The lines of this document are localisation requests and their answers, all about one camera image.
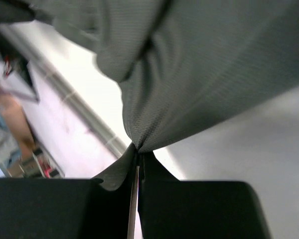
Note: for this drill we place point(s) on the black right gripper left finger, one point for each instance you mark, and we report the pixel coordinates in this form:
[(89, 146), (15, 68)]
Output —
[(102, 207)]

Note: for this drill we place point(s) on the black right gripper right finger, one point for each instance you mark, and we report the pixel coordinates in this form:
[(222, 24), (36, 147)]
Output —
[(173, 209)]

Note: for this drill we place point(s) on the dark grey t shirt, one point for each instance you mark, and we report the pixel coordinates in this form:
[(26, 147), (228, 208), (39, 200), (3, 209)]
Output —
[(183, 66)]

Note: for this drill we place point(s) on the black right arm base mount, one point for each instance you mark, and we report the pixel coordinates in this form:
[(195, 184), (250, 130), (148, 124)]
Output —
[(14, 62)]

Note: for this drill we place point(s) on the aluminium front table rail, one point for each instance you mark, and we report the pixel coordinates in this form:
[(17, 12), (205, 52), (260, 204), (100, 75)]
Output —
[(67, 93)]

